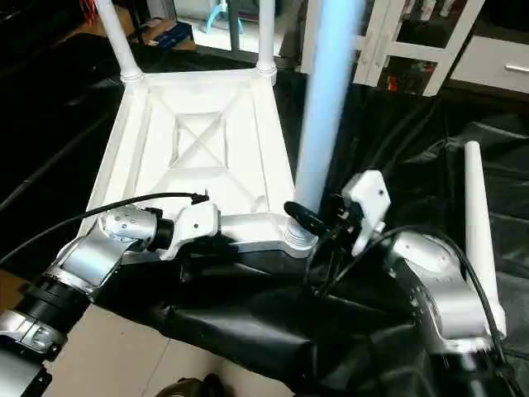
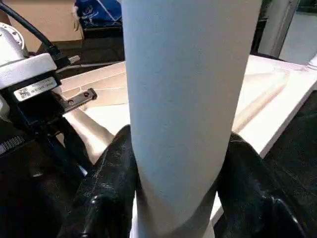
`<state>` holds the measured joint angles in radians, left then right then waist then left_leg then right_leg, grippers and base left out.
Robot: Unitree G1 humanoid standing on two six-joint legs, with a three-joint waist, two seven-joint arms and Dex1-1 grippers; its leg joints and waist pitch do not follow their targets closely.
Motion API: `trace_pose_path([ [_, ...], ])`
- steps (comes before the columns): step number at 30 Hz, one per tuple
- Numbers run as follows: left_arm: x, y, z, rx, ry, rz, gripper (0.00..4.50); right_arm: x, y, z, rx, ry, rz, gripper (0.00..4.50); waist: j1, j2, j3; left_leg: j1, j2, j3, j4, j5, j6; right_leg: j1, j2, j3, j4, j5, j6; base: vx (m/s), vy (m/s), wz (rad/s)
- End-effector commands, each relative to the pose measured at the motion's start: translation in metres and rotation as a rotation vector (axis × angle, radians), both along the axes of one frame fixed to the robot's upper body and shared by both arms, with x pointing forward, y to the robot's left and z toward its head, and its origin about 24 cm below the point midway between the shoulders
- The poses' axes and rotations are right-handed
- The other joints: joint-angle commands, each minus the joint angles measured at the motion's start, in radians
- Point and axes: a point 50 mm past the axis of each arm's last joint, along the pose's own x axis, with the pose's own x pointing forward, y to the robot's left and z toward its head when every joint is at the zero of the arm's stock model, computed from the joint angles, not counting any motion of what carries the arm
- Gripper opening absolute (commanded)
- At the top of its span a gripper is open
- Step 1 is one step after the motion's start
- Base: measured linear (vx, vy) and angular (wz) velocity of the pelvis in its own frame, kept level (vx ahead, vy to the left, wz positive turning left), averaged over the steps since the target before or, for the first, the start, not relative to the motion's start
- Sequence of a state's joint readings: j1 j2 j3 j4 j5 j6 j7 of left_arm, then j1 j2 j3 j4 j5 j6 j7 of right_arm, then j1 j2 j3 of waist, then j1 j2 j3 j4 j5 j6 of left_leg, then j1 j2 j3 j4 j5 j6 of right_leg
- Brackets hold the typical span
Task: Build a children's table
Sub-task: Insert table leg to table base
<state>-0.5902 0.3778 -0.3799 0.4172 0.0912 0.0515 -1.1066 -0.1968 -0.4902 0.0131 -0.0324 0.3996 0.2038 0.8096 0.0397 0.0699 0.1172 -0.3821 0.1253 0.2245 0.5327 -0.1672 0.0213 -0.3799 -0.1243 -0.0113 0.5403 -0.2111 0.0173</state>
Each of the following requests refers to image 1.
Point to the white plastic table top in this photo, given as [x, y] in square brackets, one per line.
[207, 141]

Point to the white plastic table leg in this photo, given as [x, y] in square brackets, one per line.
[266, 37]
[120, 41]
[326, 99]
[479, 231]

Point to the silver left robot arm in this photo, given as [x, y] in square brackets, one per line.
[83, 260]

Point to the black work mat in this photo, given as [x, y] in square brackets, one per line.
[273, 331]

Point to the white glass door cabinet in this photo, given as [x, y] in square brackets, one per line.
[413, 50]

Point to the grey metal pole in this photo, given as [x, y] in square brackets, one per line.
[235, 25]

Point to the blue box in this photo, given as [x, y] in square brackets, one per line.
[168, 35]

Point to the turquoise plastic stool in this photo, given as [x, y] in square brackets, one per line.
[221, 15]

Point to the white drawer unit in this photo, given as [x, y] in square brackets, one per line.
[496, 66]

